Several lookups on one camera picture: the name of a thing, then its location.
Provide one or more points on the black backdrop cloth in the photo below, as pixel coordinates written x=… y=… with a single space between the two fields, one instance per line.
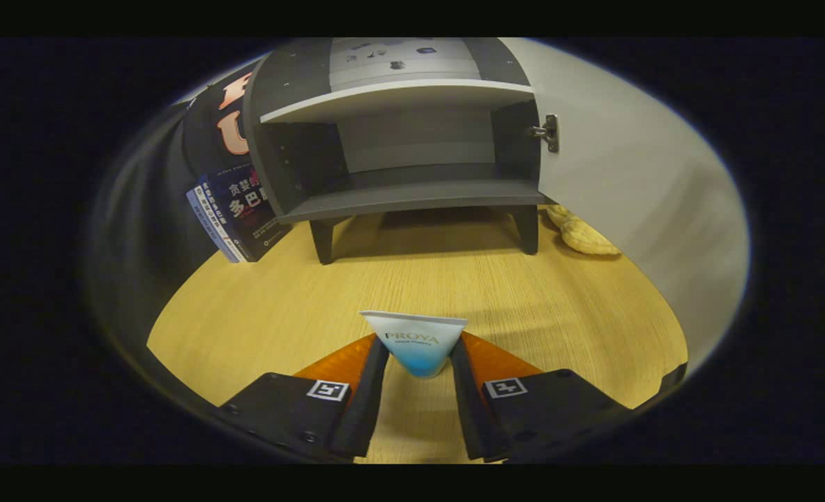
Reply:
x=203 y=139

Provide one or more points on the metal door hinge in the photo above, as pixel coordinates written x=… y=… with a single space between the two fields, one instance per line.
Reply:
x=550 y=132

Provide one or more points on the dark navy book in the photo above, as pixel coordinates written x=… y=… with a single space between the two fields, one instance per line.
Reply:
x=248 y=209

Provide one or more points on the yellow plush toy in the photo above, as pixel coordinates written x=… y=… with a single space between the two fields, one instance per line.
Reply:
x=586 y=237

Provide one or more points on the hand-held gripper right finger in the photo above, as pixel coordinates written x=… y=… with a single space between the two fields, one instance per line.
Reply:
x=471 y=411

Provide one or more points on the beige cabinet door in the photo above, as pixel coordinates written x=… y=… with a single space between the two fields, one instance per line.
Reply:
x=628 y=209

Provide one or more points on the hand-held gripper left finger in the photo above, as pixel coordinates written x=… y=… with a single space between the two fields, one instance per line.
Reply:
x=367 y=404

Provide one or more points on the light blue book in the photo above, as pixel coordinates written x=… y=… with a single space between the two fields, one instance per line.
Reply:
x=210 y=223

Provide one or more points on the white and blue tube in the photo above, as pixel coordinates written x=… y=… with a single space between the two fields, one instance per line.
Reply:
x=419 y=345

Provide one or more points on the dark grey cabinet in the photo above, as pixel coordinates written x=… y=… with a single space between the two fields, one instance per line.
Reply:
x=412 y=192

